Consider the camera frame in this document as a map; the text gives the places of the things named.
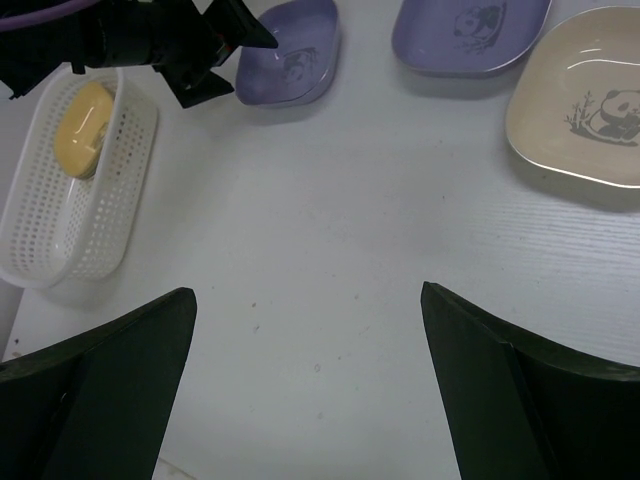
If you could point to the white perforated plastic bin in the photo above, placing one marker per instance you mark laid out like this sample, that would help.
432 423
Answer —
57 228

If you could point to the cream panda plate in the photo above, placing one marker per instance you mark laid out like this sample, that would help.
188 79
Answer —
575 109

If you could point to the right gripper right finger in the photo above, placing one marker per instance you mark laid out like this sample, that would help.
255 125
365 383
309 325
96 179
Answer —
520 406

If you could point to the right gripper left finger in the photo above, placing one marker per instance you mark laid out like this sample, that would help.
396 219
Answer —
97 405

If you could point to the purple panda plate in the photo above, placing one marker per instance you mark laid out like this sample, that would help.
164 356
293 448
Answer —
466 39
302 67

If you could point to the yellow panda plate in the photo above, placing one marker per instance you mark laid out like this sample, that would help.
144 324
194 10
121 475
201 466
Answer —
80 135

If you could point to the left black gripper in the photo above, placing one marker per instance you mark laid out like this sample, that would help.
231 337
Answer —
179 40

